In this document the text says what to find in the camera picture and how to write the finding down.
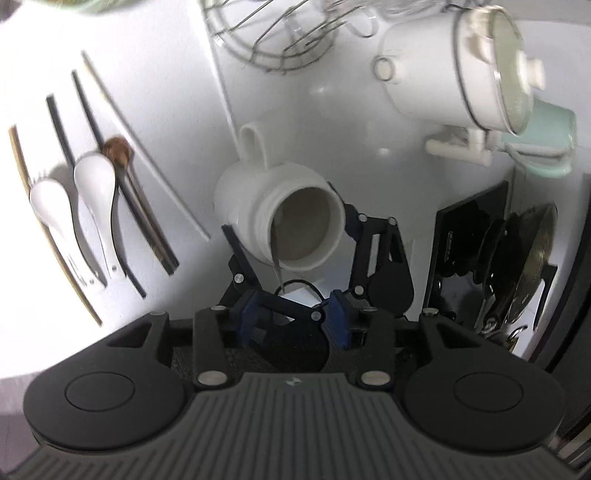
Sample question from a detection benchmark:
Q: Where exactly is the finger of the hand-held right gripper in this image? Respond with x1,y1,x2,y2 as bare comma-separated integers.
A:
221,224,324,326
344,210,403,301

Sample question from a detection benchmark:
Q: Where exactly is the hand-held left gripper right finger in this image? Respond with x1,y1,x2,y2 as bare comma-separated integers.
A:
322,288,467,388

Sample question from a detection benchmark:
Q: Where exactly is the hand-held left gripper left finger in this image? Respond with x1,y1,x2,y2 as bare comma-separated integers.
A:
105,294,266,388

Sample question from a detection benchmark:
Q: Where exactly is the white chopstick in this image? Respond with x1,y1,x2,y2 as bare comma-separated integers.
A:
81,51,211,241

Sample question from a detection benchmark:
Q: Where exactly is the white ceramic jar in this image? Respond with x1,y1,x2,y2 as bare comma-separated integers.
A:
213,121,347,273

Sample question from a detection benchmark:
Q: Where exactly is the wooden spoon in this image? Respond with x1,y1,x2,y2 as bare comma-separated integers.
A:
102,137,180,274

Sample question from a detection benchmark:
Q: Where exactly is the white ceramic spoon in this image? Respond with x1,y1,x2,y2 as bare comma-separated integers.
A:
28,178,109,287
73,154,129,278

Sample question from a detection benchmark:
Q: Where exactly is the wooden chopstick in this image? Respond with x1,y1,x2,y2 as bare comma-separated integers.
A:
8,126,103,327

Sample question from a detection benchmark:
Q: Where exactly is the black glossy stand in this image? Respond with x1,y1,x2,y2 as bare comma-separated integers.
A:
427,180,560,352

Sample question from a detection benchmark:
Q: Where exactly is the mint green cup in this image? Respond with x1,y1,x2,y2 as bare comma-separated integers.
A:
501,100,579,180

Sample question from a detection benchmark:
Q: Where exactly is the wire glass rack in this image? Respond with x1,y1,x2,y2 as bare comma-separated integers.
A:
202,0,365,71

